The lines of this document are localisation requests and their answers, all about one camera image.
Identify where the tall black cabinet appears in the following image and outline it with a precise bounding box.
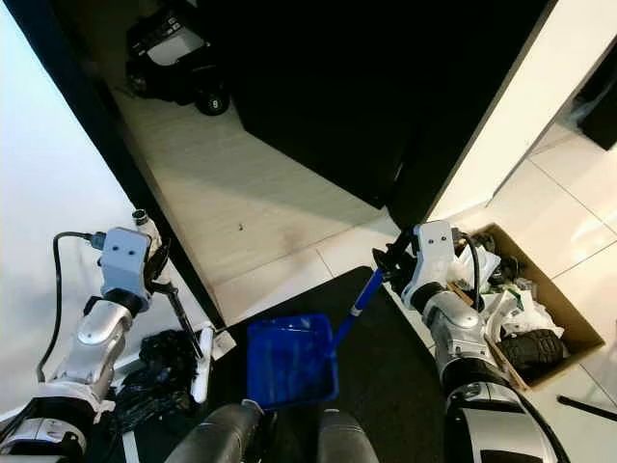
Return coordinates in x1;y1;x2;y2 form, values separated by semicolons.
201;0;557;232

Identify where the dark door frame strip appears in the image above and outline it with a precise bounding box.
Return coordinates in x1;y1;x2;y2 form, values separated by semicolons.
5;0;225;331

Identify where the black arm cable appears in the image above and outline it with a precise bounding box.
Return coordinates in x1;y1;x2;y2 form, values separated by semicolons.
460;230;488;312
36;231;107;383

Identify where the grey right robot leg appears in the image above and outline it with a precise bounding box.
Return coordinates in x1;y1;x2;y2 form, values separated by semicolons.
312;409;383;463

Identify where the thin black stick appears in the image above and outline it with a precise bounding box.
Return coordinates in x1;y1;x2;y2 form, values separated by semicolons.
556;393;617;424

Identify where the black wheeled machine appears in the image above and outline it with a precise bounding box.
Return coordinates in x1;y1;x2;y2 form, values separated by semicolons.
124;0;233;118

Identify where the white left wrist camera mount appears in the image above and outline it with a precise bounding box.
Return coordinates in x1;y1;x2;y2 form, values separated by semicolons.
100;227;156;301

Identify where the black floor mat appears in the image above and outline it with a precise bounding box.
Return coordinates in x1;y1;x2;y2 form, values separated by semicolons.
112;264;456;463

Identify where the black crumpled plastic bag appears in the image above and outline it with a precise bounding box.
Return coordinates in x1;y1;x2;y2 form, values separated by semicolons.
110;328;203;437

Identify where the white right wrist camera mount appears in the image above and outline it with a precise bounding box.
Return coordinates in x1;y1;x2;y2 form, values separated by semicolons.
404;219;479;306

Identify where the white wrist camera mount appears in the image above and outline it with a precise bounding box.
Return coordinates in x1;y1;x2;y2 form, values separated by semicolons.
100;227;156;301
404;219;479;306

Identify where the white broom with thin handle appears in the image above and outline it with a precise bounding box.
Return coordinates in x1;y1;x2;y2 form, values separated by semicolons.
160;282;236;405

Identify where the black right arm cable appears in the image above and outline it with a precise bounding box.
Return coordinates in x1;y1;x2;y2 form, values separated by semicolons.
460;230;488;312

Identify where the dark furniture piece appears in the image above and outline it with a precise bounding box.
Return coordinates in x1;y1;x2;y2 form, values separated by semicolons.
573;66;617;151

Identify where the black shoe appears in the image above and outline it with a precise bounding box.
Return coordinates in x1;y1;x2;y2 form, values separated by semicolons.
500;329;566;374

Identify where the brown cardboard box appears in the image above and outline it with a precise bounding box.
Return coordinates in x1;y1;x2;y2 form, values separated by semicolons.
451;223;607;392

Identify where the blue long-handled dustpan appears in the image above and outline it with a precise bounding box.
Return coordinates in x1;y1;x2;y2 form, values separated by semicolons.
245;262;389;412

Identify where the white crumpled plastic bag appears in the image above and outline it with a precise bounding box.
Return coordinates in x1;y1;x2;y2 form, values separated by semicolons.
477;246;555;340

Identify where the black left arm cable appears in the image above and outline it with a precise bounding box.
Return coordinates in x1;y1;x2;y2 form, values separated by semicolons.
36;231;107;383

